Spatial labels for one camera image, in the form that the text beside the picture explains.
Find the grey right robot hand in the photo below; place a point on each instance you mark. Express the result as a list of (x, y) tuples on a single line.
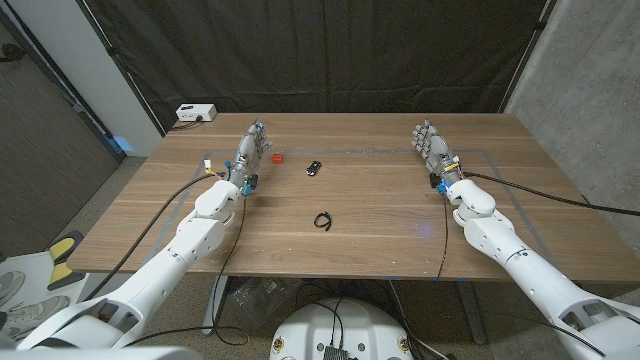
[(437, 152)]

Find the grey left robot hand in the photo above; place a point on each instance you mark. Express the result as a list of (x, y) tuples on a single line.
[(247, 155)]

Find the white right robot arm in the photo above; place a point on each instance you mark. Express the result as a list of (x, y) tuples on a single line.
[(525, 270)]

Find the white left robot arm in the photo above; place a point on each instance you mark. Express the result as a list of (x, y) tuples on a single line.
[(165, 265)]

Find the red toy block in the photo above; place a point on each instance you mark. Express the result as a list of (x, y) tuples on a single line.
[(277, 159)]

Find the white power strip box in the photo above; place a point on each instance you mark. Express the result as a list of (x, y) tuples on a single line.
[(196, 112)]

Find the black backdrop curtain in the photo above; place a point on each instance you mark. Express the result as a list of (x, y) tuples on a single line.
[(325, 50)]

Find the black backdrop stand pole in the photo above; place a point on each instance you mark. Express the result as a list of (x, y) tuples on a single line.
[(121, 68), (528, 55)]

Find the clear plastic bag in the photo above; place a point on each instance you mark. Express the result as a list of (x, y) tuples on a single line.
[(260, 297)]

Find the white table leg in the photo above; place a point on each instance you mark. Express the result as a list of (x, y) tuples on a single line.
[(215, 305)]

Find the grey table leg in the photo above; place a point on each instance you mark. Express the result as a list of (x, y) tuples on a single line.
[(470, 310)]

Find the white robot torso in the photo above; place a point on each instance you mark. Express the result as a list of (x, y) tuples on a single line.
[(370, 330)]

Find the black torso device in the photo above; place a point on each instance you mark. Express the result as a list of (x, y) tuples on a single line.
[(336, 353)]

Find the yellow and black floor tool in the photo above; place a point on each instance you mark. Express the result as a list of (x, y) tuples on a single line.
[(62, 272)]

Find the white floor board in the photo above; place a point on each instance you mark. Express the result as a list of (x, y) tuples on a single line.
[(35, 265)]

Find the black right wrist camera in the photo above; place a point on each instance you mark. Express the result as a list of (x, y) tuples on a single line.
[(434, 180)]

